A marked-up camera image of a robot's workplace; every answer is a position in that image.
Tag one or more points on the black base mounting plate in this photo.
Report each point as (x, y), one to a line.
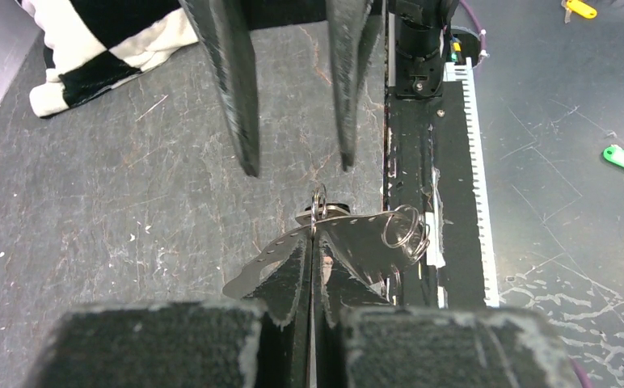
(427, 165)

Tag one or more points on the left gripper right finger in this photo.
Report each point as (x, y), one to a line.
(363, 341)

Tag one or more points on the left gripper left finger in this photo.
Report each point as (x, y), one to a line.
(256, 336)

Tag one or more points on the yellow object on shelf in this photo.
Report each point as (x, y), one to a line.
(579, 8)

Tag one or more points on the black and white checkered blanket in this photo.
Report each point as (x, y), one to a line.
(91, 47)

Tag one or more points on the large metal keyring plate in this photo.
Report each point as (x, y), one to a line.
(373, 247)

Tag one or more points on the white slotted cable duct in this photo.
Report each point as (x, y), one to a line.
(465, 75)

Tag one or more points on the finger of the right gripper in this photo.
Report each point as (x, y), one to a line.
(222, 28)
(353, 27)

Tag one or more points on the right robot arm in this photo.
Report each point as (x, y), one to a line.
(418, 33)

